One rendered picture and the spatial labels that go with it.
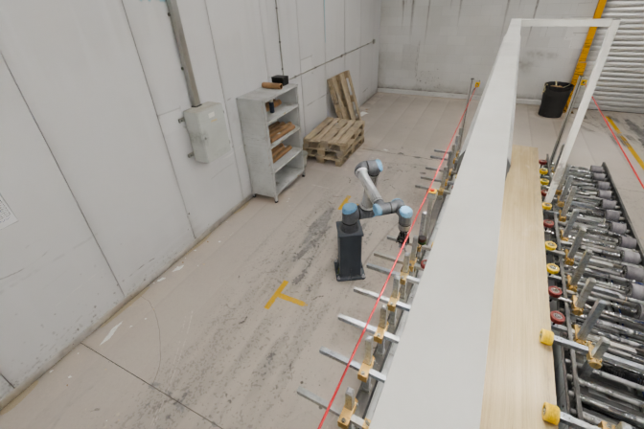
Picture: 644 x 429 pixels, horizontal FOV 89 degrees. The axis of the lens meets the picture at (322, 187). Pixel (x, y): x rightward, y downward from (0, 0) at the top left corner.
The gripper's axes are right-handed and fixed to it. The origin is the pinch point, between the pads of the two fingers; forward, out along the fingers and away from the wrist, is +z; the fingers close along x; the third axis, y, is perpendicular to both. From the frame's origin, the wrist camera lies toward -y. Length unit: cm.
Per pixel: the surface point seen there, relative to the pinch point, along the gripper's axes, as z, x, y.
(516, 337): 11, 80, 38
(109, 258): 41, -258, 85
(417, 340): -145, 39, 178
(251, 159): 34, -255, -132
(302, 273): 101, -113, -26
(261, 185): 75, -245, -132
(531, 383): 11, 88, 64
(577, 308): 14, 116, -5
